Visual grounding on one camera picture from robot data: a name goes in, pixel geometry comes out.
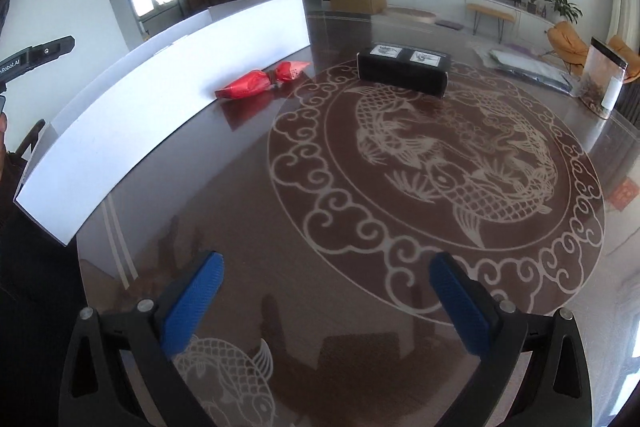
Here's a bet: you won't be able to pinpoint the cream curtain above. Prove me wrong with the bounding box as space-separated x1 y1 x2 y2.
607 0 640 52

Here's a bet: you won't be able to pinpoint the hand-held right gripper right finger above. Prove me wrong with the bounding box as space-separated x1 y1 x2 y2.
429 251 593 427

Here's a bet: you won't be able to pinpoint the dark patterned wooden desktop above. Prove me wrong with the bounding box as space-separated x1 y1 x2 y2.
75 9 640 427

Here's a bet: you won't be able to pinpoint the clear plastic container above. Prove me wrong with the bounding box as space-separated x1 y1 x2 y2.
572 37 628 120

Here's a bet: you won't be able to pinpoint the orange lounge chair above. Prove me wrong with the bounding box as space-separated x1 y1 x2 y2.
546 21 640 78

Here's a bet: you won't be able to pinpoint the large-leaf potted plant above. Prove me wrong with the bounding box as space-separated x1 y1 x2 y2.
542 0 583 24

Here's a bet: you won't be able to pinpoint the red snack packet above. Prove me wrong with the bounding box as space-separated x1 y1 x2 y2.
215 61 311 100

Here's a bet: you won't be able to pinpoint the orange bench with metal legs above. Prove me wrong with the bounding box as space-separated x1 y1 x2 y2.
467 3 516 42

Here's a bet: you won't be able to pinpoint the person's dark clothing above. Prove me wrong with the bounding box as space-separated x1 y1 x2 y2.
0 147 87 427

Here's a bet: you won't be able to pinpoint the cardboard box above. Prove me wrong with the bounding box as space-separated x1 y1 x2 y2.
330 0 387 15

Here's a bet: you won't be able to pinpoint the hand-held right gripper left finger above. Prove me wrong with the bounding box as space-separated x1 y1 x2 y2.
59 249 226 427

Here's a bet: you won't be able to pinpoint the oval floor rug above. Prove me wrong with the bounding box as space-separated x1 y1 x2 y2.
386 7 436 26

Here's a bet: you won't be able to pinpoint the clear plastic bags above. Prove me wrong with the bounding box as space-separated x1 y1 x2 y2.
472 44 581 96

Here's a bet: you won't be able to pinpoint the black rectangular box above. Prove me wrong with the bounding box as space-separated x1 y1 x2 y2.
357 46 451 98

